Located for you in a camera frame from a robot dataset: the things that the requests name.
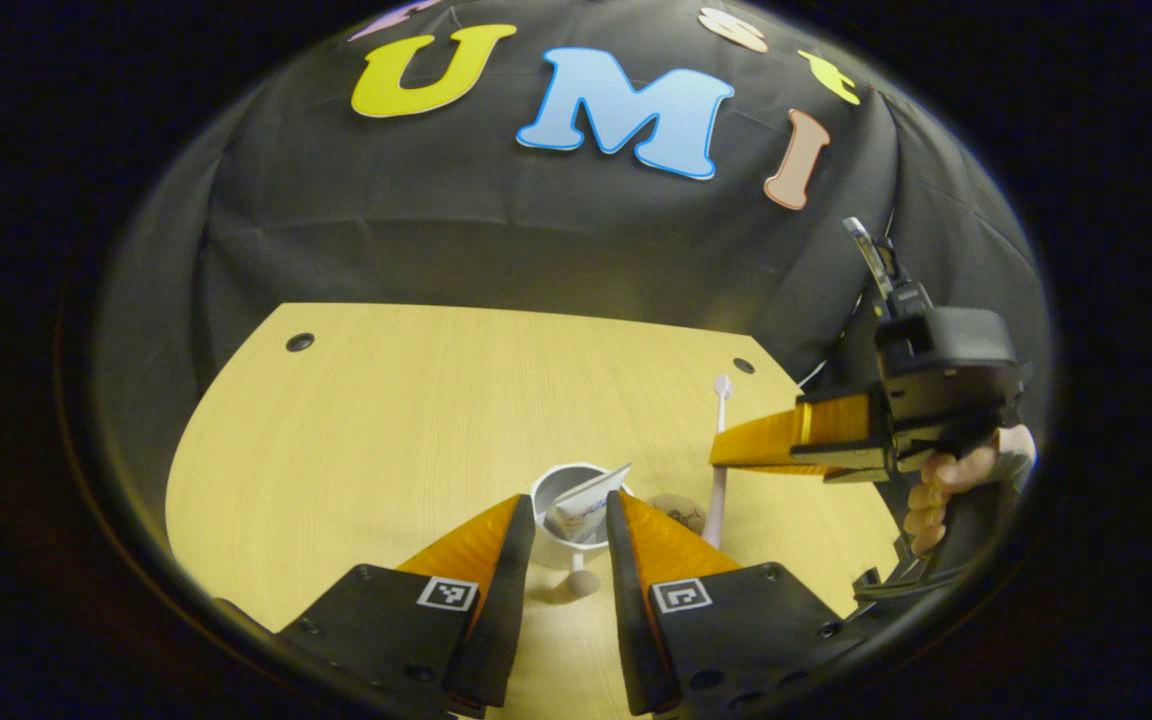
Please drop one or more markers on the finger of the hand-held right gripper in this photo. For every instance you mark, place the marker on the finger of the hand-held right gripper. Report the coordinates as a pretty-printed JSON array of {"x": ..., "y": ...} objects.
[
  {"x": 846, "y": 468},
  {"x": 816, "y": 425}
]

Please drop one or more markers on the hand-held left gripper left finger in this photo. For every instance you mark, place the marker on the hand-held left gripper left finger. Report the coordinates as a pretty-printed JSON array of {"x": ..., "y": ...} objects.
[{"x": 511, "y": 600}]

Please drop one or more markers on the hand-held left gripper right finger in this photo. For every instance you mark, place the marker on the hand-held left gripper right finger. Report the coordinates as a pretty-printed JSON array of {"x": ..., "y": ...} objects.
[{"x": 631, "y": 620}]

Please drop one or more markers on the round cork coaster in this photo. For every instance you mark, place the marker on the round cork coaster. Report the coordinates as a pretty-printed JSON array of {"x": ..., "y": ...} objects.
[{"x": 684, "y": 510}]

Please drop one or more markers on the white toothpaste tube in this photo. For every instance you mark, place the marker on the white toothpaste tube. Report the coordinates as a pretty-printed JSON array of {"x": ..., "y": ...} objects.
[{"x": 586, "y": 500}]

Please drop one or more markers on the white toothbrush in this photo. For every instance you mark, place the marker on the white toothbrush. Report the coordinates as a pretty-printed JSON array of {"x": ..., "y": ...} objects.
[{"x": 714, "y": 500}]

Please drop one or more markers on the wooden desktop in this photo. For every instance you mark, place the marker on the wooden desktop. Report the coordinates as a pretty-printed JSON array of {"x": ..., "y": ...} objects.
[{"x": 386, "y": 430}]

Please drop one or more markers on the black backdrop cloth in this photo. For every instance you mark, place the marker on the black backdrop cloth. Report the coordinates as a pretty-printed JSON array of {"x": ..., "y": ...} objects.
[{"x": 486, "y": 240}]

